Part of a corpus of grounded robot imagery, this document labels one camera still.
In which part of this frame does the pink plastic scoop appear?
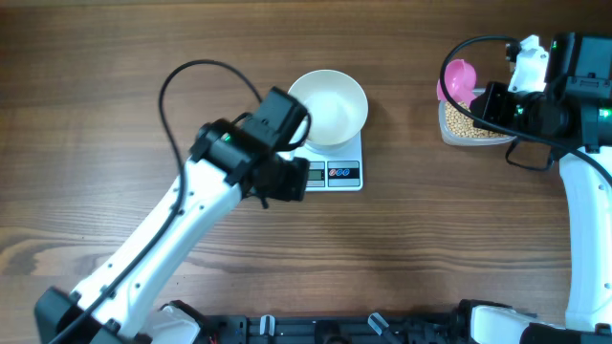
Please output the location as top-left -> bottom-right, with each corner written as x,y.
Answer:
444,59 -> 477,106

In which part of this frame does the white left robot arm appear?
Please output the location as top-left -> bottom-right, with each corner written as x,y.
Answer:
34,87 -> 309,343

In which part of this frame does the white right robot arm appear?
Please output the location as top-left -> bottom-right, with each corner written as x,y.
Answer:
469,32 -> 611,343

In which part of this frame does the white digital kitchen scale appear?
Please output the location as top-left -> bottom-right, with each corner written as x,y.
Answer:
280,134 -> 363,192

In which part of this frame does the black left camera cable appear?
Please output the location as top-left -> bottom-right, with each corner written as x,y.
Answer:
47,59 -> 264,344

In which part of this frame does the white bowl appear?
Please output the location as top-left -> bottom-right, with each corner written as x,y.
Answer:
289,70 -> 369,147

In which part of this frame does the black camera cable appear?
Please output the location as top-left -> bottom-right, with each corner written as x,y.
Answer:
47,59 -> 264,344
438,34 -> 612,187

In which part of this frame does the black right camera cable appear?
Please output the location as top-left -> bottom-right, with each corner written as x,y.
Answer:
438,34 -> 612,187

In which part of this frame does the pile of soybeans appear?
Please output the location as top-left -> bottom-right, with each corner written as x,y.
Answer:
445,102 -> 503,139

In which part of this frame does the clear plastic container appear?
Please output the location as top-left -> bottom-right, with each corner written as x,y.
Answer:
439,100 -> 514,146

